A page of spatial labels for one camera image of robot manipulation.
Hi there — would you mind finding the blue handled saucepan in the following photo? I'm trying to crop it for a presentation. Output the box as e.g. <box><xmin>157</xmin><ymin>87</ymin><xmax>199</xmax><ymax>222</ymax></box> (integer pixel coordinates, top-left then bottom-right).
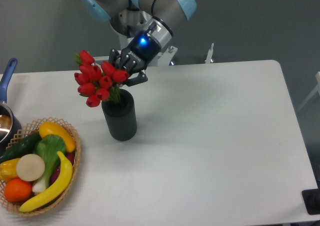
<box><xmin>0</xmin><ymin>58</ymin><xmax>22</xmax><ymax>155</ymax></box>

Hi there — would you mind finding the green cucumber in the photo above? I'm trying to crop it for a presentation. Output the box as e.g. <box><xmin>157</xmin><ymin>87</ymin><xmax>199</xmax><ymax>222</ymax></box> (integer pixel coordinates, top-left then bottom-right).
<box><xmin>0</xmin><ymin>131</ymin><xmax>42</xmax><ymax>163</ymax></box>

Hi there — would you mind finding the woven wicker basket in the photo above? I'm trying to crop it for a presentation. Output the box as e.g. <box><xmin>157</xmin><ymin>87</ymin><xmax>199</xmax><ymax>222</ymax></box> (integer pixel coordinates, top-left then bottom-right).
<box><xmin>0</xmin><ymin>117</ymin><xmax>82</xmax><ymax>217</ymax></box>

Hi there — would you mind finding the orange fruit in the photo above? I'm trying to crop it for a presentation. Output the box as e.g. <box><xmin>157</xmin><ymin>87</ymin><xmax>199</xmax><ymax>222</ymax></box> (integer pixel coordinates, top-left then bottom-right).
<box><xmin>3</xmin><ymin>178</ymin><xmax>32</xmax><ymax>203</ymax></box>

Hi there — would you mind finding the beige round disc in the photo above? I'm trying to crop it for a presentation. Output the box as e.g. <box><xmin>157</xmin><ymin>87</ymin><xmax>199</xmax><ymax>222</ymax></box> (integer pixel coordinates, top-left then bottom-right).
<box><xmin>15</xmin><ymin>154</ymin><xmax>45</xmax><ymax>182</ymax></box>

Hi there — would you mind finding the white frame at right edge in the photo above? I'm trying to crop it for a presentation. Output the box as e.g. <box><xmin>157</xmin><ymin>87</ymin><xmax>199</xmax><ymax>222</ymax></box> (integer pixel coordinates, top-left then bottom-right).
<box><xmin>297</xmin><ymin>71</ymin><xmax>320</xmax><ymax>113</ymax></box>

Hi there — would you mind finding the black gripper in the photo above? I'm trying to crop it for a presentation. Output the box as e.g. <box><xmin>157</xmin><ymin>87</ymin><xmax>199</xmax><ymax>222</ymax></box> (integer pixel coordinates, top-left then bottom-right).
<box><xmin>108</xmin><ymin>31</ymin><xmax>161</xmax><ymax>87</ymax></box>

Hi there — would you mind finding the dark grey ribbed vase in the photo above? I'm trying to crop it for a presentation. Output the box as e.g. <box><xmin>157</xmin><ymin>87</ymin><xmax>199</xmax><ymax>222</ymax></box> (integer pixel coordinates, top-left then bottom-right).
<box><xmin>101</xmin><ymin>89</ymin><xmax>137</xmax><ymax>142</ymax></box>

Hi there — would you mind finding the yellow banana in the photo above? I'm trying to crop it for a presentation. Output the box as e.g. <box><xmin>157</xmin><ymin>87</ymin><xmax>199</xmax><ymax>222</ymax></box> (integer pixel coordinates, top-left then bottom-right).
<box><xmin>19</xmin><ymin>151</ymin><xmax>73</xmax><ymax>213</ymax></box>

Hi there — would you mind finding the red tulip bouquet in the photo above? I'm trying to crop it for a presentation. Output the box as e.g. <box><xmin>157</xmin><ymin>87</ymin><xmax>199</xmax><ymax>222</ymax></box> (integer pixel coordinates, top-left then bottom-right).
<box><xmin>74</xmin><ymin>50</ymin><xmax>129</xmax><ymax>108</ymax></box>

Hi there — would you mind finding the yellow squash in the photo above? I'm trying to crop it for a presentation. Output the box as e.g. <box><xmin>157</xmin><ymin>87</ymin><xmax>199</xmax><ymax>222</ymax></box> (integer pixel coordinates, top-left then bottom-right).
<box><xmin>38</xmin><ymin>121</ymin><xmax>76</xmax><ymax>153</ymax></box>

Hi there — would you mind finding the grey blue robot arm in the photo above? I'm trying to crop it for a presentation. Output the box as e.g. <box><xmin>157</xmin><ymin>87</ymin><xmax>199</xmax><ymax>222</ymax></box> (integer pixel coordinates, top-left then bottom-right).
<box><xmin>81</xmin><ymin>0</ymin><xmax>197</xmax><ymax>87</ymax></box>

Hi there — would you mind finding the purple red vegetable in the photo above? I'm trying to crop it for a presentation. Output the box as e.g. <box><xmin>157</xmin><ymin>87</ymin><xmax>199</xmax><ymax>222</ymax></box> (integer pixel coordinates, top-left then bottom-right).
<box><xmin>50</xmin><ymin>152</ymin><xmax>75</xmax><ymax>185</ymax></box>

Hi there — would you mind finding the black device at table edge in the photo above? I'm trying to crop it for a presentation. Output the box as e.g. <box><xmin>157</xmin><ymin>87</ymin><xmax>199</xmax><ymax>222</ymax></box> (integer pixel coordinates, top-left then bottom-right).
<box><xmin>301</xmin><ymin>188</ymin><xmax>320</xmax><ymax>215</ymax></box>

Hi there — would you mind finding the green bok choy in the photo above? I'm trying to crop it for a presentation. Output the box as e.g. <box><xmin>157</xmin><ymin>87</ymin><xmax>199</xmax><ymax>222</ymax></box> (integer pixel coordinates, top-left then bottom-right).
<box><xmin>32</xmin><ymin>134</ymin><xmax>66</xmax><ymax>195</ymax></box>

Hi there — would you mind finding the yellow bell pepper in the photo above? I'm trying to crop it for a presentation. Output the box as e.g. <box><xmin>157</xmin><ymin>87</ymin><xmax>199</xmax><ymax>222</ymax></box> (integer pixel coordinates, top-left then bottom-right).
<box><xmin>0</xmin><ymin>158</ymin><xmax>20</xmax><ymax>182</ymax></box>

